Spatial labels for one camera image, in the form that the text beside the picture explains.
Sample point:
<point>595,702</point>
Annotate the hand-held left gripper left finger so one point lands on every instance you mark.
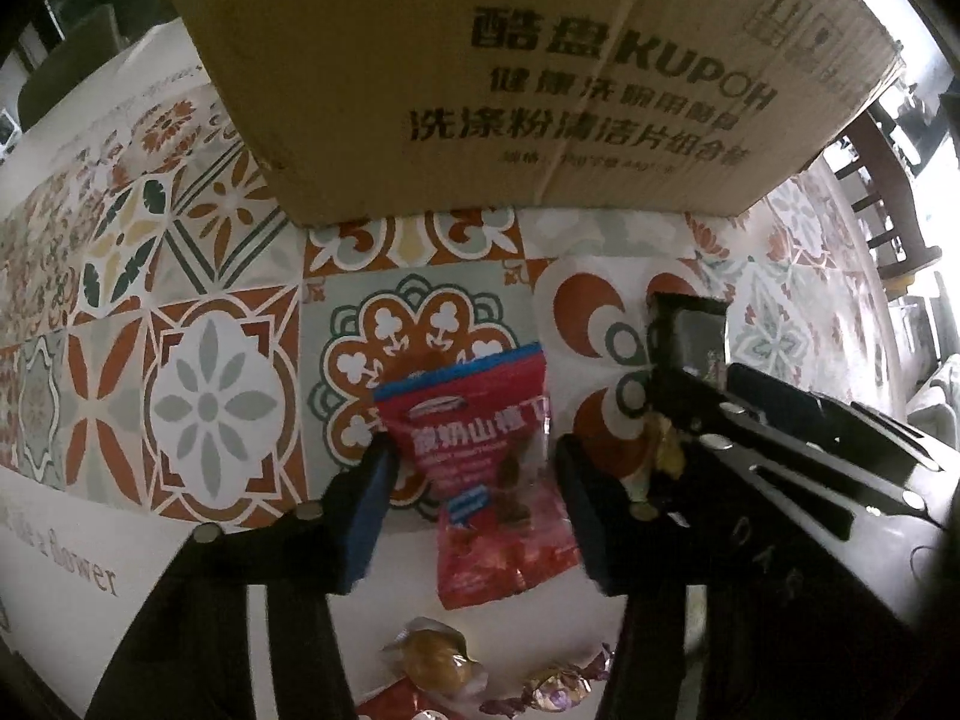
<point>371,521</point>

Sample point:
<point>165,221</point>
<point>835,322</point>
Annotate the red snack packet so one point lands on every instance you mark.
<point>480,465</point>

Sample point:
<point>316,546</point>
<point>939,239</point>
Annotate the brown cardboard box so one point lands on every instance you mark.
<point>390,75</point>

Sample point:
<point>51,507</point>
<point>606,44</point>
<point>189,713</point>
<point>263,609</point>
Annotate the brown wooden chair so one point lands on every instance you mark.
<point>889,187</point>

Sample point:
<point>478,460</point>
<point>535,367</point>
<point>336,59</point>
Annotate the patterned table mat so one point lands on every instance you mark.
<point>217,390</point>

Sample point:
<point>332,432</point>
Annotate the small yellow candy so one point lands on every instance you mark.
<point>671,457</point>

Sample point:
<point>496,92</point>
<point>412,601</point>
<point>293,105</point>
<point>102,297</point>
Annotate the purple wrapped candy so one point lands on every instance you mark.
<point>551,690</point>

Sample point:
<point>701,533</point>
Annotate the red foil packet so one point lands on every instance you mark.
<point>394,706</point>

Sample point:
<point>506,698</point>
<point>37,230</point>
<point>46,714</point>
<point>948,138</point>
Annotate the dark grey chair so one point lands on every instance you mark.
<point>82,60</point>

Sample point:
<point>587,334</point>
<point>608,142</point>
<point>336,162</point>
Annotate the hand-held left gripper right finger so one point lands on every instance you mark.
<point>589,521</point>

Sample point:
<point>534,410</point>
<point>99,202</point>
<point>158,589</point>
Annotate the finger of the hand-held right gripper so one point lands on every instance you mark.
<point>810,412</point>
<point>690,337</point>

